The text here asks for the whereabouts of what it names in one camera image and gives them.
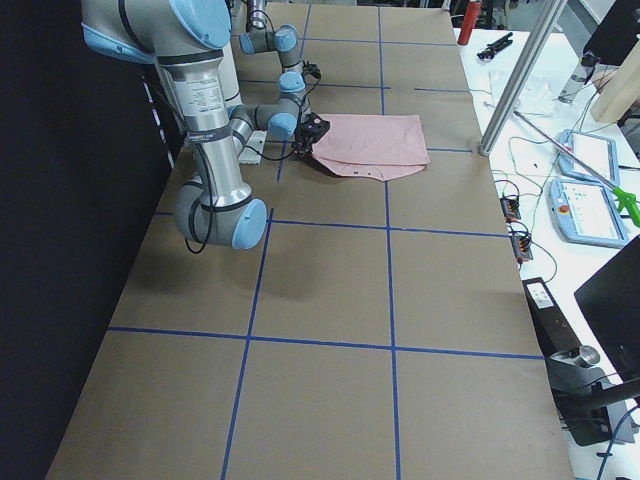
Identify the near orange connector board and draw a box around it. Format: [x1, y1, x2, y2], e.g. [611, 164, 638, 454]
[510, 230, 533, 264]

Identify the black box device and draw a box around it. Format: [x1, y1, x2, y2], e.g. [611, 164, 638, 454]
[522, 277, 582, 357]

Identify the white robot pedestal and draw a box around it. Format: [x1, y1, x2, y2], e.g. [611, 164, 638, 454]
[219, 29, 269, 166]

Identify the clear water bottle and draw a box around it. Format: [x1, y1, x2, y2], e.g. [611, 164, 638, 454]
[557, 50, 600, 103]

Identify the far blue teach pendant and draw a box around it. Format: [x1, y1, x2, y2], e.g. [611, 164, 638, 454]
[557, 129, 620, 186]

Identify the near blue teach pendant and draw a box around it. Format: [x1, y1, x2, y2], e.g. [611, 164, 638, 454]
[548, 178, 629, 249]

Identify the blue teach pendant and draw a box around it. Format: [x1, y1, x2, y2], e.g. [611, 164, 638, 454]
[557, 129, 620, 186]
[548, 178, 629, 249]

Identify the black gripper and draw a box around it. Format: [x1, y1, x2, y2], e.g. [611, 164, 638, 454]
[293, 112, 330, 155]

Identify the black monitor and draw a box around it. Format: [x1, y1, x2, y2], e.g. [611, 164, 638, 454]
[574, 238, 640, 380]

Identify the pink Snoopy t-shirt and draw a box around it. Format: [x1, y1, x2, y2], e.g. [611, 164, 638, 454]
[312, 114, 430, 182]

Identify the orange connector board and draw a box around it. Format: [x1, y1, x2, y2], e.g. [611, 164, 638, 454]
[510, 230, 533, 264]
[500, 196, 521, 223]

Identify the aluminium frame post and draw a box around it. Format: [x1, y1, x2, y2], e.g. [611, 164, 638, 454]
[478, 0, 567, 156]

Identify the red bottle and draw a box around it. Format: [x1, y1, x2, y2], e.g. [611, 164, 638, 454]
[457, 0, 482, 46]

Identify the black pliers tool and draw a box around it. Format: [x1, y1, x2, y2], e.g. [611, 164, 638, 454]
[476, 32, 513, 61]

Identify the wooden beam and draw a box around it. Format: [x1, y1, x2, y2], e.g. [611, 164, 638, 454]
[590, 34, 639, 123]

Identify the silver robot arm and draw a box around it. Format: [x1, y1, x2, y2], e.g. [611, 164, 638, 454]
[82, 1, 330, 250]
[239, 0, 306, 79]

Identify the left black braided cable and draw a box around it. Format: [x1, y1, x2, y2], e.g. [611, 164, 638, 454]
[299, 59, 322, 96]

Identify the far orange connector board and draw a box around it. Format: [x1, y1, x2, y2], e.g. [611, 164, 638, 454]
[500, 196, 521, 223]

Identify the green handled grabber stick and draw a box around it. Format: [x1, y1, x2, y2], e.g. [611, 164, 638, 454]
[513, 110, 640, 227]

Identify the silver metal cup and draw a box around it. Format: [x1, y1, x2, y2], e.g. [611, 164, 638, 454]
[576, 345, 601, 368]

